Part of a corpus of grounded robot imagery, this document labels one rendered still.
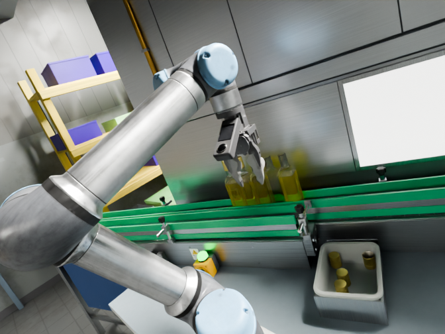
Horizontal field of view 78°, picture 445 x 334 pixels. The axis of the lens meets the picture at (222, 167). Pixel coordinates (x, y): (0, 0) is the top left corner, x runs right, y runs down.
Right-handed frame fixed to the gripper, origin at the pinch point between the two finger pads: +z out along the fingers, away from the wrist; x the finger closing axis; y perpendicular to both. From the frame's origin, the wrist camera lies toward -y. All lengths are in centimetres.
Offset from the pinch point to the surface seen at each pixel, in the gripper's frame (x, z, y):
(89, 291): 147, 69, 16
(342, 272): -15.5, 36.7, 7.7
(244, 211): 18.9, 22.4, 23.6
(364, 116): -28, 0, 42
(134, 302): 65, 43, -7
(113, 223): 100, 24, 24
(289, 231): 0.1, 27.6, 16.2
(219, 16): 13, -49, 45
